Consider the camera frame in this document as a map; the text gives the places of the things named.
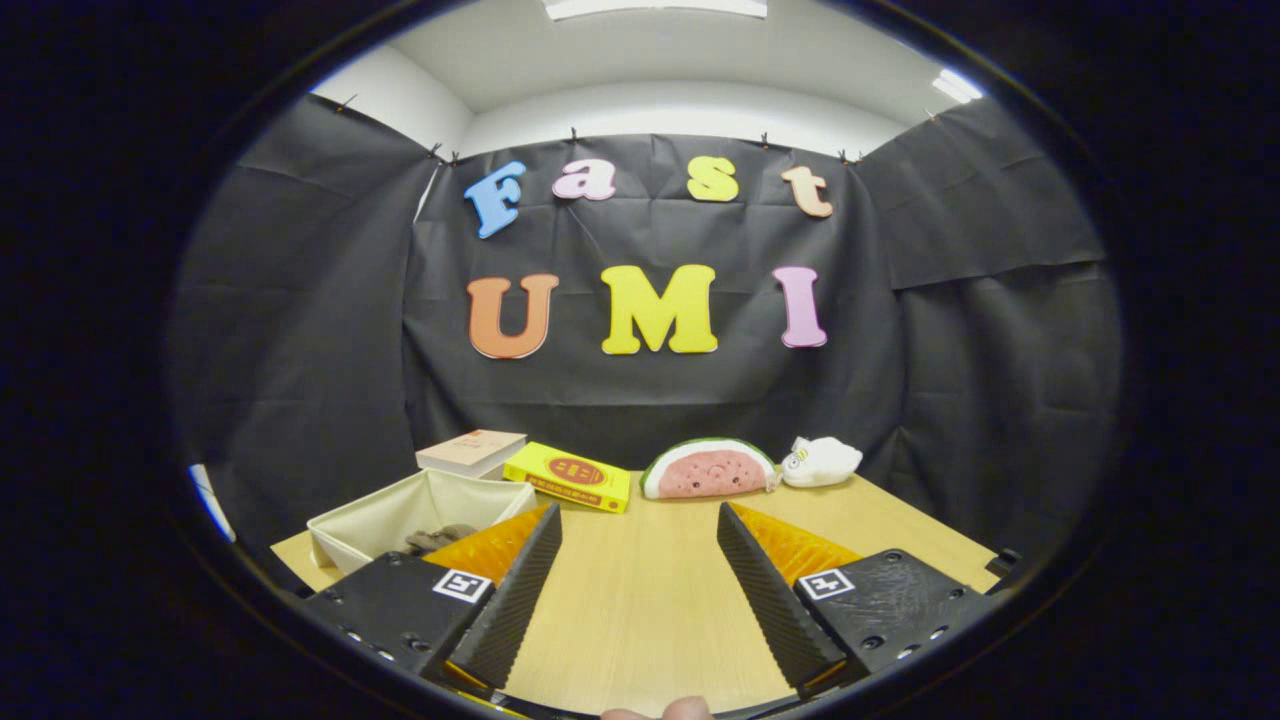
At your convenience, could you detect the brown fuzzy shoe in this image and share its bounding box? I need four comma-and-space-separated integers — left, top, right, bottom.
405, 524, 479, 555

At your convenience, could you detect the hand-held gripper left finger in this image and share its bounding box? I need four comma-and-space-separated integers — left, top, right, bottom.
303, 502, 563, 691

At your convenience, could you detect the beige book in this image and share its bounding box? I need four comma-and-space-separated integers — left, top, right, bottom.
416, 429, 528, 481

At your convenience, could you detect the black backdrop cloth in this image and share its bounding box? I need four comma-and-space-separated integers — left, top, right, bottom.
170, 95, 1126, 591

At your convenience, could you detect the yellow book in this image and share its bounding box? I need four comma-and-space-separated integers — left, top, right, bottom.
502, 441, 632, 514

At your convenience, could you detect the beige fabric storage box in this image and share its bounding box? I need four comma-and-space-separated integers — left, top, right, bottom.
307, 467, 538, 576

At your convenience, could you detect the watermelon slice plush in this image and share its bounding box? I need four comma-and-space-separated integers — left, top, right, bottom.
640, 437, 779, 501

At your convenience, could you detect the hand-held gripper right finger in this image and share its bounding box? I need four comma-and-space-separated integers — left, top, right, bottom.
716, 502, 1021, 699

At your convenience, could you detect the small ceiling light panel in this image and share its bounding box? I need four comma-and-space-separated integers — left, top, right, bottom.
932, 68, 986, 105

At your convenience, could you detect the white plush toy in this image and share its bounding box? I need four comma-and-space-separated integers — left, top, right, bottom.
781, 435, 864, 489

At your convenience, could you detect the long ceiling light panel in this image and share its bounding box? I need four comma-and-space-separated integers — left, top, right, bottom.
543, 0, 769, 21

